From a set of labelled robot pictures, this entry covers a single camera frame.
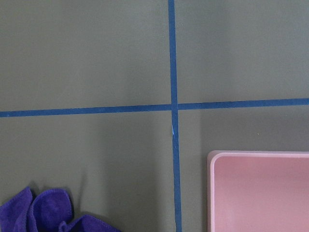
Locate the purple microfiber cloth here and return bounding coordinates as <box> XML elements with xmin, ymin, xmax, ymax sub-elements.
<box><xmin>0</xmin><ymin>187</ymin><xmax>119</xmax><ymax>232</ymax></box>

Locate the pink plastic bin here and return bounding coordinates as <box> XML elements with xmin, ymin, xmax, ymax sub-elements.
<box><xmin>207</xmin><ymin>151</ymin><xmax>309</xmax><ymax>232</ymax></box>

